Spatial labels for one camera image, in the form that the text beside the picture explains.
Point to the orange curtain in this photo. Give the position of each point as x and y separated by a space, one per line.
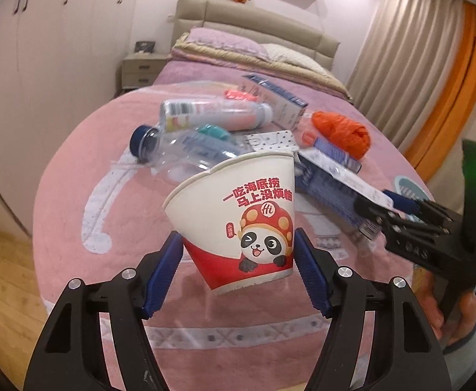
457 102

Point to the beige nightstand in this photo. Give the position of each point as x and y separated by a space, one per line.
142 69

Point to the person's right hand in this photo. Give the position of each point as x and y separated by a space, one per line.
427 297

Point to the bed with purple cover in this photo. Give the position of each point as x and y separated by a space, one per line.
197 73

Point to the white dotted pillow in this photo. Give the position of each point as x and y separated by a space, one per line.
291 55

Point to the clear bottle with blue cap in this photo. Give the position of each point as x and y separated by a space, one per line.
173 150

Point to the white red paper cup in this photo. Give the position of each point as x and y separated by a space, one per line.
230 195

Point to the small blue striped packet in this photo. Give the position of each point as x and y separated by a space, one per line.
331 152

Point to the person's right forearm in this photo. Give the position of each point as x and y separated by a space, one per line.
462 362

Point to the purple pillow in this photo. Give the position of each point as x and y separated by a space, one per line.
225 42

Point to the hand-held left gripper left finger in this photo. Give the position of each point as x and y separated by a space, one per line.
164 277

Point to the white wardrobe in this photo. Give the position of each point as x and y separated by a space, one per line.
59 69

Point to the pink label plastic bottle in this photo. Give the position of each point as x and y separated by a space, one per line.
205 112

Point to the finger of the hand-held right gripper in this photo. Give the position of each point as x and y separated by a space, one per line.
400 199
374 211

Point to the orange plastic bag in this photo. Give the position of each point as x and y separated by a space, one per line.
341 132

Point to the pink wrapper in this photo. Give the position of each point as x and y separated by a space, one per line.
240 94

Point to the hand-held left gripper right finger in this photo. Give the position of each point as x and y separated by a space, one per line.
311 277

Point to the beige folded quilt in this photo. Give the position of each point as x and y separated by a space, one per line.
323 75

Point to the blue white paper box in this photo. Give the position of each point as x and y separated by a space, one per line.
278 99

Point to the teal wrapper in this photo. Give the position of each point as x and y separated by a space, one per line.
213 131

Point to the beige padded headboard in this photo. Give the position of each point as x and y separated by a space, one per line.
262 16

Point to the blue white milk carton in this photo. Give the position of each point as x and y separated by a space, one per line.
331 187

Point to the beige curtain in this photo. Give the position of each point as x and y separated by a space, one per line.
405 57

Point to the dark photo frame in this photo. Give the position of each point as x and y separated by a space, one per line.
145 46

